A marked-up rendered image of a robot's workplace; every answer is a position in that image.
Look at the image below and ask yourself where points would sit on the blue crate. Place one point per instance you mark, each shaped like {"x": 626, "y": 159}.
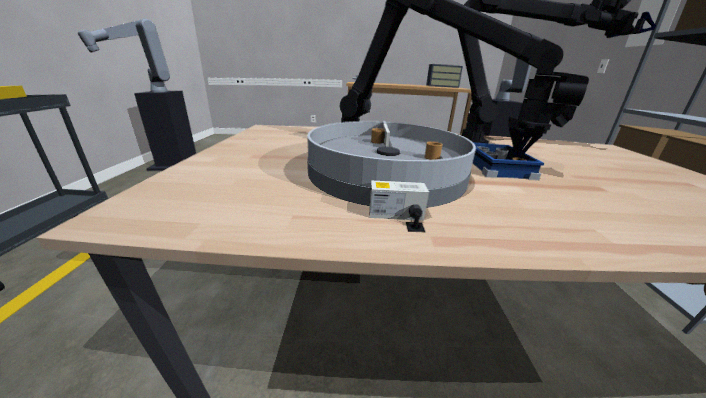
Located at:
{"x": 507, "y": 168}

